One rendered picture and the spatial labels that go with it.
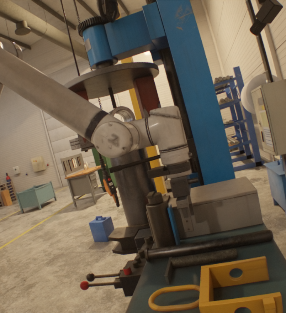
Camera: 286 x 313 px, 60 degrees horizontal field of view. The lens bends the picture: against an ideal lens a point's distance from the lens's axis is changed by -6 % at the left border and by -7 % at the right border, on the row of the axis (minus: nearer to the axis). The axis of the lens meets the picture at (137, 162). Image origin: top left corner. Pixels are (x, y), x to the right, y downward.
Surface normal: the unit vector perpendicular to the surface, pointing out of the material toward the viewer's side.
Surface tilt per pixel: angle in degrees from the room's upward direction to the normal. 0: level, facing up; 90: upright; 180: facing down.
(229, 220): 90
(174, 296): 0
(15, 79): 92
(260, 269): 90
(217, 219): 90
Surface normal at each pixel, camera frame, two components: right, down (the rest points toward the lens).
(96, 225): -0.49, 0.21
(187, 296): -0.26, -0.96
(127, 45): -0.23, 0.15
